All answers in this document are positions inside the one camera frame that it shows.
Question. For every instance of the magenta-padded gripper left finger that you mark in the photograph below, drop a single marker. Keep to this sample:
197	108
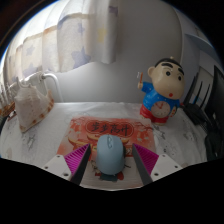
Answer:
77	156

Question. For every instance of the red printed mouse pad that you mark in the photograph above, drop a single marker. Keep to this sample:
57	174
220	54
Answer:
80	130

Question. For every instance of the white printed tablecloth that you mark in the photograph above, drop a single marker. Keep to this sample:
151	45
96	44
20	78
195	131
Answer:
180	140

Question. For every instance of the white star-print curtain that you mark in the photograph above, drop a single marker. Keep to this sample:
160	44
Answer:
60	36

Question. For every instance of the white wall shelf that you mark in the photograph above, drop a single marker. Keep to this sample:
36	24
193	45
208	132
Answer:
200	40

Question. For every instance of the light blue computer mouse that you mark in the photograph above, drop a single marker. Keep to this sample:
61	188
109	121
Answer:
110	155

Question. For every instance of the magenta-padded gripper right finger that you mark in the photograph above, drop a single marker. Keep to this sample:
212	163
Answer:
146	157

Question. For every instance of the black router with antennas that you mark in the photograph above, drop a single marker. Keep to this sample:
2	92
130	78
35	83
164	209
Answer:
195	111

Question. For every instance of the cartoon boy figurine clock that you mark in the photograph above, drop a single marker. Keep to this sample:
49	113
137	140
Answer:
163	96

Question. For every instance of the white radiator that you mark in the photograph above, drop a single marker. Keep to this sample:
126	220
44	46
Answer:
53	80

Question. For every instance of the large white conch shell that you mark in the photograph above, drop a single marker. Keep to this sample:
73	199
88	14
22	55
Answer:
31	106

